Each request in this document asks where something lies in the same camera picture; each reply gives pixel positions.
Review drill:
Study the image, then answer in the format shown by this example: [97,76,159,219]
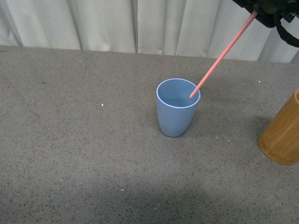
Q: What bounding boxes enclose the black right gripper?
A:
[233,0,299,28]

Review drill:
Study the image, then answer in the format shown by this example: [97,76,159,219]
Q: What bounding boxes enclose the pink chopstick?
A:
[189,11,258,98]

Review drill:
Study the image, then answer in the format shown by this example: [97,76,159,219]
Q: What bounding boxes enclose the blue plastic cup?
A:
[156,78,201,137]

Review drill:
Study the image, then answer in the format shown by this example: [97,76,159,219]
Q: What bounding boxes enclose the bamboo chopstick holder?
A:
[258,90,299,165]

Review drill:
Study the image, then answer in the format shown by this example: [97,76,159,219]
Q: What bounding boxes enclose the white curtain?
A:
[0,0,299,64]

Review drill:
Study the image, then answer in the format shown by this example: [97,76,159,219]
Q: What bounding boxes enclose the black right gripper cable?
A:
[275,15,299,48]

